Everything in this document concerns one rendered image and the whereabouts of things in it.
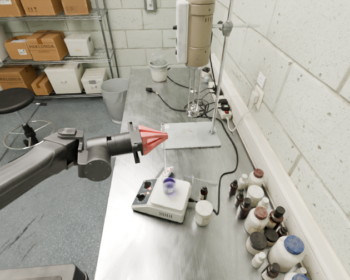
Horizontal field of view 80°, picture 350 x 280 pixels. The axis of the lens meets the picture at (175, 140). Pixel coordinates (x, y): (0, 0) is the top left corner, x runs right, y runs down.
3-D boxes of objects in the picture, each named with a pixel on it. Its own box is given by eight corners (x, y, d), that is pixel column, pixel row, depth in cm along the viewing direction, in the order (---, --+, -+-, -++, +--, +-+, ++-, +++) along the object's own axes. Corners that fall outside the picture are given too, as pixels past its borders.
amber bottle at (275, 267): (260, 268, 64) (269, 258, 59) (271, 271, 64) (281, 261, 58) (261, 281, 62) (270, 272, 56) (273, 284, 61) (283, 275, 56)
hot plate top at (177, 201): (149, 203, 72) (148, 201, 71) (160, 176, 81) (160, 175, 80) (182, 212, 69) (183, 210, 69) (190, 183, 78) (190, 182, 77)
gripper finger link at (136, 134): (165, 120, 56) (130, 125, 54) (172, 136, 51) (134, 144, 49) (165, 139, 61) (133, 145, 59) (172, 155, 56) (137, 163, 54)
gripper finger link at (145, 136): (163, 115, 58) (129, 121, 56) (170, 131, 53) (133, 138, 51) (164, 134, 62) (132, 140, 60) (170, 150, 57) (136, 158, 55)
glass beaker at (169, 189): (180, 191, 75) (180, 177, 69) (168, 200, 72) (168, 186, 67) (169, 181, 78) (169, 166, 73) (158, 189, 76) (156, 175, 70)
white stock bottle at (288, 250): (285, 278, 62) (303, 264, 53) (263, 260, 66) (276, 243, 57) (295, 260, 66) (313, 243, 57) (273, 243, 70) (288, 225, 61)
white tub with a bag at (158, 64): (168, 83, 154) (167, 53, 140) (149, 83, 154) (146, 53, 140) (169, 74, 165) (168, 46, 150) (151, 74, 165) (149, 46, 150)
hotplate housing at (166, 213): (130, 210, 78) (128, 199, 73) (144, 183, 88) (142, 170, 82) (188, 226, 74) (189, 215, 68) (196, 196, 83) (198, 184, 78)
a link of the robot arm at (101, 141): (83, 135, 53) (89, 154, 56) (80, 149, 47) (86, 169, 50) (110, 131, 55) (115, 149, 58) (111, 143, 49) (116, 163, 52)
